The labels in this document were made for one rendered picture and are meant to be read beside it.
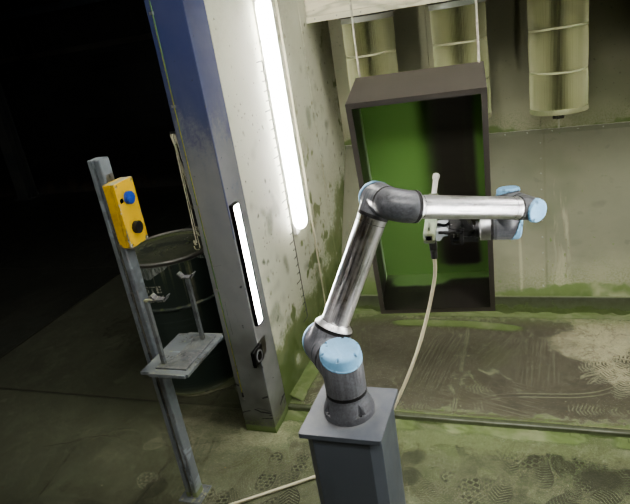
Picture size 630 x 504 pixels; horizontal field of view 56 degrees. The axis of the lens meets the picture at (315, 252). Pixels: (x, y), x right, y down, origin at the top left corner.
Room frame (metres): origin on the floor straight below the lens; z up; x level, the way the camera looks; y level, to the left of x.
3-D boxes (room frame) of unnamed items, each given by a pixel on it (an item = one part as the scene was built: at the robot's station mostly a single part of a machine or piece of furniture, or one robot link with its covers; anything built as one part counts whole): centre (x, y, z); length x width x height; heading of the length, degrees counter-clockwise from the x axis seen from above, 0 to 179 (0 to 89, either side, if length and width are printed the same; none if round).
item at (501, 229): (2.25, -0.79, 1.10); 0.12 x 0.09 x 0.10; 73
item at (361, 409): (1.84, -0.03, 0.69); 0.19 x 0.19 x 0.10
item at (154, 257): (3.38, 0.86, 0.86); 0.54 x 0.54 x 0.01
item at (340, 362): (1.85, -0.03, 0.83); 0.17 x 0.15 x 0.18; 16
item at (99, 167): (2.26, 0.75, 0.82); 0.06 x 0.06 x 1.64; 68
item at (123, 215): (2.24, 0.70, 1.42); 0.12 x 0.06 x 0.26; 158
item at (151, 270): (3.38, 0.85, 0.44); 0.59 x 0.58 x 0.89; 49
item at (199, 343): (2.21, 0.60, 0.95); 0.26 x 0.15 x 0.32; 158
